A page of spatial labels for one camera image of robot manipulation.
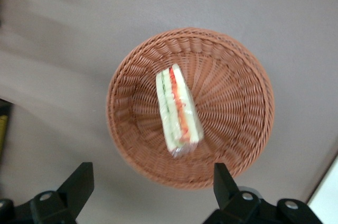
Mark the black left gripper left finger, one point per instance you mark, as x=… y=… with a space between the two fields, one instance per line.
x=76 y=184

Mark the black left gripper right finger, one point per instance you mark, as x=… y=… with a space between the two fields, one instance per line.
x=224 y=187

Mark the triangle sandwich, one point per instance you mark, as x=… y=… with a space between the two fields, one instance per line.
x=175 y=107

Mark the brown round wicker basket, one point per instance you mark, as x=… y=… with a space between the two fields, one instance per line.
x=232 y=118

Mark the white plastic tray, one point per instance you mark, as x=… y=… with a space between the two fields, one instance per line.
x=326 y=197

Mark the dark object with yellow part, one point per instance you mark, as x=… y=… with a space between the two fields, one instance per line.
x=4 y=129

